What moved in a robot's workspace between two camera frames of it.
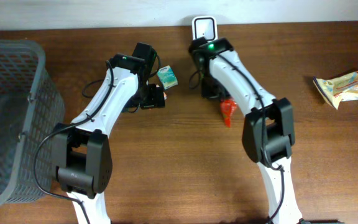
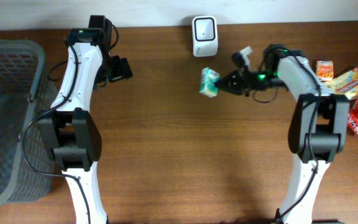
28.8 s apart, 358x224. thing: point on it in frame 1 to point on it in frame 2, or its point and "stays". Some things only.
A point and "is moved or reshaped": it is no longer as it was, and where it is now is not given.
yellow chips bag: [355, 85] stays
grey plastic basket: [20, 102] stays
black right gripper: [212, 91] to [245, 84]
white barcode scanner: [204, 27] stays
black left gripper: [153, 101] to [120, 68]
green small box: [167, 77] is moved or reshaped
